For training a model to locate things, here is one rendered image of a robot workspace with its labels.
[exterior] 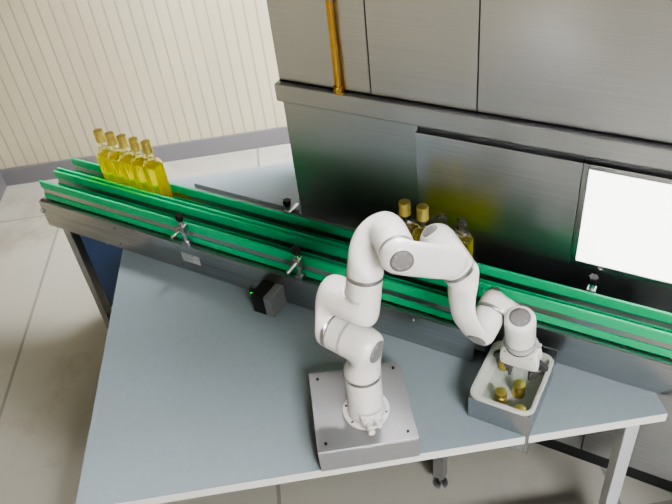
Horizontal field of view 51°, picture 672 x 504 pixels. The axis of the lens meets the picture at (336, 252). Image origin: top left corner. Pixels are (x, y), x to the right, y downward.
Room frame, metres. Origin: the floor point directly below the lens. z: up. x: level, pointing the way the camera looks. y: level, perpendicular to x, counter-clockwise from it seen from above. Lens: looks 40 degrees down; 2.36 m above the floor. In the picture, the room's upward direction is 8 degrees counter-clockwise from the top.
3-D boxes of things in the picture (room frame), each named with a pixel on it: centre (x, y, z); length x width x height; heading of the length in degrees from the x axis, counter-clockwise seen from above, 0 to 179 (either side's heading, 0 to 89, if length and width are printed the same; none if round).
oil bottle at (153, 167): (2.18, 0.61, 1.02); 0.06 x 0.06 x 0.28; 56
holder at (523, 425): (1.24, -0.44, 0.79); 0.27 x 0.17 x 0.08; 146
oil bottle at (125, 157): (2.24, 0.70, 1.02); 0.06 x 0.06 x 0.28; 56
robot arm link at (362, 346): (1.17, -0.02, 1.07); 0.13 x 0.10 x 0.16; 48
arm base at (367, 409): (1.15, -0.03, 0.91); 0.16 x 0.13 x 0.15; 12
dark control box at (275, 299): (1.70, 0.24, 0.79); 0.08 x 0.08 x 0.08; 56
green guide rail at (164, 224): (1.86, 0.37, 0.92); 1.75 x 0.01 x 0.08; 56
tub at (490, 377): (1.21, -0.43, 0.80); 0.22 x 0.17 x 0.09; 146
